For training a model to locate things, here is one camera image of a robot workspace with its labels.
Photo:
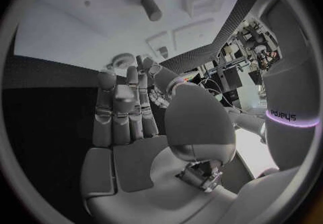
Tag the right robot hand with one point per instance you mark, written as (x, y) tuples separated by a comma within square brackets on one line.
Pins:
[(141, 163)]

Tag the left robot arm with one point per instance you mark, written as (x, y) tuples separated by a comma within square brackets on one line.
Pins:
[(248, 121)]

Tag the white task board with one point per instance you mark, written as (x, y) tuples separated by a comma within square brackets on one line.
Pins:
[(83, 30)]

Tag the grey gear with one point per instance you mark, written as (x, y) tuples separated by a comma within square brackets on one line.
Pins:
[(123, 59)]

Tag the grey short peg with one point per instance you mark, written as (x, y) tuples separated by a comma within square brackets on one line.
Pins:
[(163, 52)]

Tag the black machine box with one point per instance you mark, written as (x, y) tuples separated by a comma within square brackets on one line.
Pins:
[(231, 84)]

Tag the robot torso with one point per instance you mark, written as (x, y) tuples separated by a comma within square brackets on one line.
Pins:
[(290, 143)]

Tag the grey long cylinder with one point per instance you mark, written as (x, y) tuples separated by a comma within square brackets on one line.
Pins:
[(152, 9)]

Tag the small grey peg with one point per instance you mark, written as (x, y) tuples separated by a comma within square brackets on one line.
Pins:
[(87, 3)]

